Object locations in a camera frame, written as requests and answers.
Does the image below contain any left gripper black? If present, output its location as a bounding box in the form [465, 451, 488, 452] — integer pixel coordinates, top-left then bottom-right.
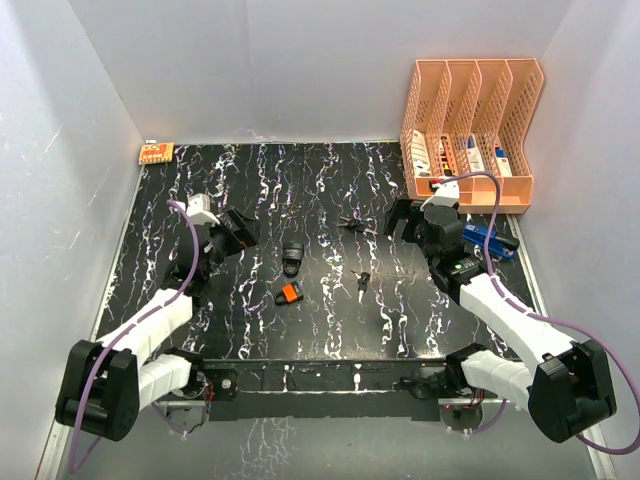
[203, 209, 262, 279]

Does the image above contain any black key bunch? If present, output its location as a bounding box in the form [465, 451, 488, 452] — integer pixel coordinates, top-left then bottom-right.
[352, 270, 371, 303]
[337, 216, 375, 234]

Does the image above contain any orange black padlock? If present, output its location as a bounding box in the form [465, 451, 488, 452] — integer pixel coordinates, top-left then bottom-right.
[274, 281, 304, 306]

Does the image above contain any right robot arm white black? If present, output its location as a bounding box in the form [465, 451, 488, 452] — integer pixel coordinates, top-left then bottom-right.
[384, 198, 617, 443]

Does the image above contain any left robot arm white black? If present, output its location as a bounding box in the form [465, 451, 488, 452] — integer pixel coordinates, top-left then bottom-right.
[55, 201, 260, 441]

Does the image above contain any dark marker in organizer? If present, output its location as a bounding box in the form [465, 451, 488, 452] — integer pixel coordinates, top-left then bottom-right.
[438, 135, 455, 176]

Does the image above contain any white blue box in organizer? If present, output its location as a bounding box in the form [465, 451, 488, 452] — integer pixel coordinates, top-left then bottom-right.
[466, 133, 486, 172]

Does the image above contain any pink plastic file organizer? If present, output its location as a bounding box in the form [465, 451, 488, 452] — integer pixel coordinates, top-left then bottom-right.
[400, 58, 544, 214]

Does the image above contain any blue stapler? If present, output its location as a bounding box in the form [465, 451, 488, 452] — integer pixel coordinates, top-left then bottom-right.
[463, 223, 520, 259]

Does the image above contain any blue red box in organizer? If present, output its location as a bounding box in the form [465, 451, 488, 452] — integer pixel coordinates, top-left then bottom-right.
[494, 145, 513, 177]

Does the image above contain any orange small card box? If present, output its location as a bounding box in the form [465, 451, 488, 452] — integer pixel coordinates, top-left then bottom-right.
[138, 142, 175, 165]

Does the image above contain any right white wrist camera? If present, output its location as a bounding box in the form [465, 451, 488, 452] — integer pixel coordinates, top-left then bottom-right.
[420, 178, 460, 211]

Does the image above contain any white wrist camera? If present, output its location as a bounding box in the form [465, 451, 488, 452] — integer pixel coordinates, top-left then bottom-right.
[186, 193, 220, 226]
[420, 178, 460, 211]

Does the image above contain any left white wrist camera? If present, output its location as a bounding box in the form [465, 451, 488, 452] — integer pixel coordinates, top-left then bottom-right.
[186, 193, 220, 226]

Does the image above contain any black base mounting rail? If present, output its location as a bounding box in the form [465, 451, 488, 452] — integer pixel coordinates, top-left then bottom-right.
[149, 357, 506, 424]

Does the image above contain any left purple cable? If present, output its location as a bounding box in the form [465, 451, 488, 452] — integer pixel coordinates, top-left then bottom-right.
[66, 199, 202, 475]

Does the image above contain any purple cable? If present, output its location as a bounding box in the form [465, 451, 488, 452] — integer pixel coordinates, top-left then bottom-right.
[66, 199, 202, 475]
[437, 171, 636, 455]

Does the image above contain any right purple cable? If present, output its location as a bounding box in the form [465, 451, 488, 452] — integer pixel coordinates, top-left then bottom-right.
[437, 171, 636, 455]

